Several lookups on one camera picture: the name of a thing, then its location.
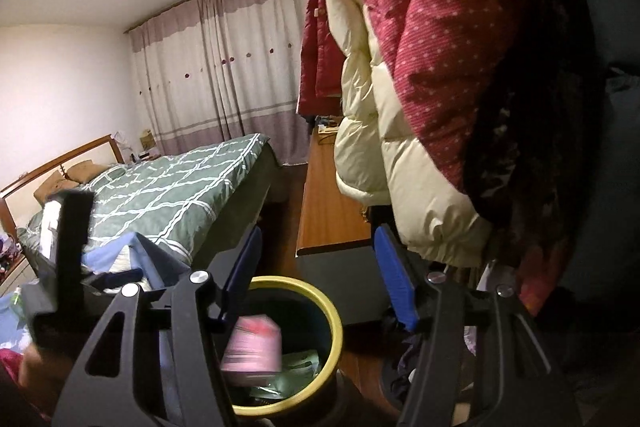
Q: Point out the pink and white curtain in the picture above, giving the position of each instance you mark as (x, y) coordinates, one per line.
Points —
(215, 67)

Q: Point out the brown pillow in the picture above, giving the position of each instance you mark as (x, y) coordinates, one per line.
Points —
(87, 171)
(52, 189)

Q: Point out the wooden bed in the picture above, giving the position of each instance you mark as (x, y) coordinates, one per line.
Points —
(240, 207)

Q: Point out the person's left hand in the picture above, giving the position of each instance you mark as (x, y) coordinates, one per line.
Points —
(45, 377)

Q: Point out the colourful clothes pile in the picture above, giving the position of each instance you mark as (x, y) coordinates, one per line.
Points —
(9, 249)

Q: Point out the blue star-print tablecloth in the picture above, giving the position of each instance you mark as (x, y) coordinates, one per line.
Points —
(160, 262)

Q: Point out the pink milk carton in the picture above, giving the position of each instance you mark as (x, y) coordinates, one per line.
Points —
(252, 347)

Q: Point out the dark fur coat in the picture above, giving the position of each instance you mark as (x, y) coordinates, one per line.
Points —
(540, 107)

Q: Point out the wooden desk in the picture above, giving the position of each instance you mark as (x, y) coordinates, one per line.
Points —
(330, 207)

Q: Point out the white nightstand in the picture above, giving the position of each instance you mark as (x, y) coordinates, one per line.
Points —
(15, 277)

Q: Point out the green checked quilt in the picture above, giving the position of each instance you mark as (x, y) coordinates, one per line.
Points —
(165, 197)

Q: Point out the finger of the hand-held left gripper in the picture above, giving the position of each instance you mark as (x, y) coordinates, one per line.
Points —
(75, 232)

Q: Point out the yellow-rimmed dark trash bin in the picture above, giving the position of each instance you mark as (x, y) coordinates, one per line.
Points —
(330, 322)

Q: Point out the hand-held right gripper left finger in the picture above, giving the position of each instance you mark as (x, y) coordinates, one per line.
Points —
(245, 259)

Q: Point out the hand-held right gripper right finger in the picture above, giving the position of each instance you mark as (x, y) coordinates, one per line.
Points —
(395, 277)

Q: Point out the red dotted padded jacket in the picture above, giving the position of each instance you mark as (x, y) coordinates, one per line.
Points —
(440, 32)

